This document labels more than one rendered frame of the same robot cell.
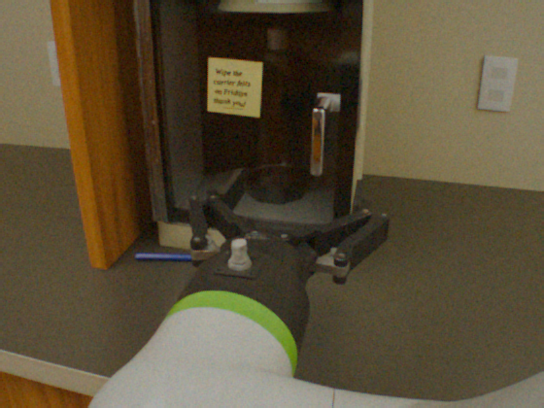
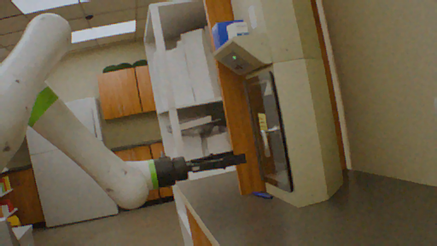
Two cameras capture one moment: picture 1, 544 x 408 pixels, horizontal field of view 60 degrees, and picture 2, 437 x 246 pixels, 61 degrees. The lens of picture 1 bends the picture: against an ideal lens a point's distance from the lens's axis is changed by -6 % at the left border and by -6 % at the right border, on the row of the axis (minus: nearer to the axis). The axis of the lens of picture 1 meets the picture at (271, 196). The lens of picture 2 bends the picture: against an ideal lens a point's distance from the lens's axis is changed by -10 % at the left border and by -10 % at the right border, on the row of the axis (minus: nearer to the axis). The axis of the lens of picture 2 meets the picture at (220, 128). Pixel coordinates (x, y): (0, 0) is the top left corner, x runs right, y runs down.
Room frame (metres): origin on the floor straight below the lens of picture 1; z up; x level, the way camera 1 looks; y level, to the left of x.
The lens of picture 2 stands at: (-0.08, -1.18, 1.31)
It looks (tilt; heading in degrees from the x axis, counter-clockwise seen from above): 3 degrees down; 65
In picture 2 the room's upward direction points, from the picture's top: 11 degrees counter-clockwise
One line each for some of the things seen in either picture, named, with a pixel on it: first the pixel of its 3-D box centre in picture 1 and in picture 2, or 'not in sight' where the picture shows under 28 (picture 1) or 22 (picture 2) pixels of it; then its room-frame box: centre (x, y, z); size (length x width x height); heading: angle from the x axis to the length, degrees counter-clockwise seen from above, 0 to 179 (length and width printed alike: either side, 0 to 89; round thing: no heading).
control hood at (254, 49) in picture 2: not in sight; (239, 57); (0.62, 0.05, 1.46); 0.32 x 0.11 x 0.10; 77
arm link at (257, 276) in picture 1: (241, 315); (165, 170); (0.28, 0.02, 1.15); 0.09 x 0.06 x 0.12; 77
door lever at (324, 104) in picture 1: (320, 135); (270, 141); (0.62, -0.06, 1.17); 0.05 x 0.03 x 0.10; 166
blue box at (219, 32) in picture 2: not in sight; (229, 35); (0.64, 0.12, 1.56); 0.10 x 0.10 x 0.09; 77
